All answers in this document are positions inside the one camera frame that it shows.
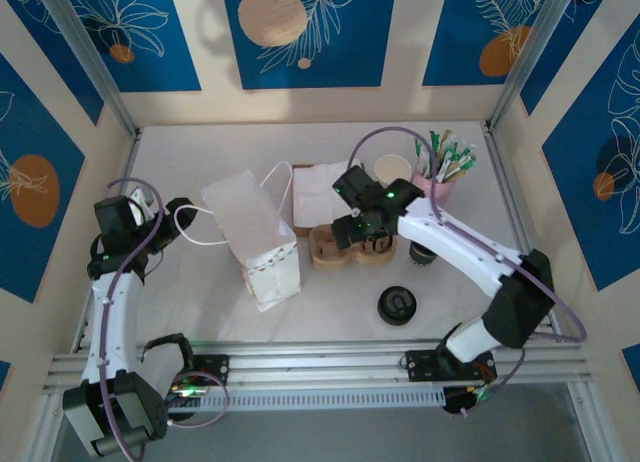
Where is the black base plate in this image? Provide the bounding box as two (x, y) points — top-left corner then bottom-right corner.
(192, 354), (231, 387)
(399, 349), (499, 383)

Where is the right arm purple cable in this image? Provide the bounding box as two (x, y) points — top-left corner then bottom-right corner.
(348, 126), (589, 418)

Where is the stack of white paper cups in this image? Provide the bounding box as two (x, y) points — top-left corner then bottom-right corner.
(373, 154), (414, 188)

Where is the floral paper gift bag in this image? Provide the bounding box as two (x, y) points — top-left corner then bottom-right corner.
(172, 160), (303, 313)

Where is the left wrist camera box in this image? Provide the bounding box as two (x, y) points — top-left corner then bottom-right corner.
(127, 189), (154, 223)

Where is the black takeout coffee cup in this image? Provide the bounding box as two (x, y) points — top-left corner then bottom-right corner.
(408, 237), (440, 269)

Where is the grey slotted cable duct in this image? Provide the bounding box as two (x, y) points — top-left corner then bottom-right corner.
(164, 387), (446, 414)

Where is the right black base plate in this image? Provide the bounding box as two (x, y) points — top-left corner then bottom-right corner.
(399, 349), (499, 383)

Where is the aluminium mounting rail beam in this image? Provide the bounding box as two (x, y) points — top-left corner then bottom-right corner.
(42, 339), (586, 393)

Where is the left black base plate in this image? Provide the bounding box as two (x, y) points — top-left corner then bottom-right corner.
(192, 354), (231, 387)

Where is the stack of black cup lids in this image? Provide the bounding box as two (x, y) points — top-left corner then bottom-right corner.
(377, 285), (417, 327)

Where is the white paper napkin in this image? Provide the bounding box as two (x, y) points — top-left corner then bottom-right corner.
(292, 160), (361, 229)

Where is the aluminium frame post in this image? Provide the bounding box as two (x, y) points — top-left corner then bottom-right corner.
(37, 0), (141, 139)
(487, 0), (589, 131)

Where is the pink holder cup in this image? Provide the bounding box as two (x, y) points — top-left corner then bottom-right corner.
(410, 174), (455, 211)

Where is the aluminium frame leg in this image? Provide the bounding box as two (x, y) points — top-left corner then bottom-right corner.
(29, 391), (69, 462)
(567, 381), (609, 462)

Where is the brown cardboard cup carrier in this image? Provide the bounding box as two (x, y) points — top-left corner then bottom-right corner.
(308, 221), (399, 270)

